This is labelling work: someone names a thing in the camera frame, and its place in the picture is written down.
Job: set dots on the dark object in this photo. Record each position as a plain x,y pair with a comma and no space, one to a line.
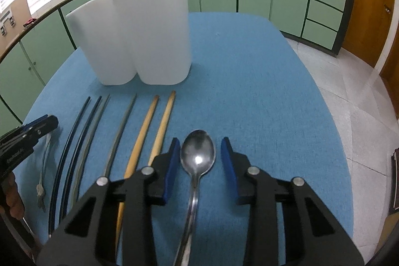
395,178

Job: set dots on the person's left hand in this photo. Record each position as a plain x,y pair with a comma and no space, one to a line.
14,197

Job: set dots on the grey metal chopstick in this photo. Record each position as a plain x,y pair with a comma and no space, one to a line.
123,125
99,116

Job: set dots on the white two-compartment utensil holder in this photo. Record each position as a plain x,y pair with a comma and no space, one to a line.
156,35

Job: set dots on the cardboard box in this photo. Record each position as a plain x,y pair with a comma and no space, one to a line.
17,16

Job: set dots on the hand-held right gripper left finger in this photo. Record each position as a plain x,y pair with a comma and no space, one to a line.
172,160

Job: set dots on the metal spoon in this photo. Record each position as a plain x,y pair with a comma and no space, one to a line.
198,150

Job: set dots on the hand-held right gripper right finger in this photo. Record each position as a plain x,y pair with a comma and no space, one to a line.
229,163

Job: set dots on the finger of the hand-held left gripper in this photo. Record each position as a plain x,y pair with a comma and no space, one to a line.
43,125

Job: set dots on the wooden door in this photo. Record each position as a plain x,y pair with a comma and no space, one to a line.
391,44
364,4

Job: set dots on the blue tablecloth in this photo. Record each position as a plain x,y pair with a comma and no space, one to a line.
249,82

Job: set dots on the red cloth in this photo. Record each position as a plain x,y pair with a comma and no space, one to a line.
29,22

